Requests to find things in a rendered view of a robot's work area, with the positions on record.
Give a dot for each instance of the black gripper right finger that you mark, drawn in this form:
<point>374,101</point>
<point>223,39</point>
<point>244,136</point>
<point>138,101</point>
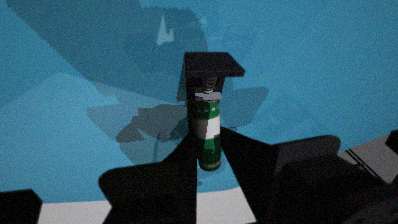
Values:
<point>257,166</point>

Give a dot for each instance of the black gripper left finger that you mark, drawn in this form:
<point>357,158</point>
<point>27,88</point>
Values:
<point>176,174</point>

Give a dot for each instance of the green and white battery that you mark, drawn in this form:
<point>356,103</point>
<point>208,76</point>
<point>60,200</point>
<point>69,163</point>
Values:
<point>206,125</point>

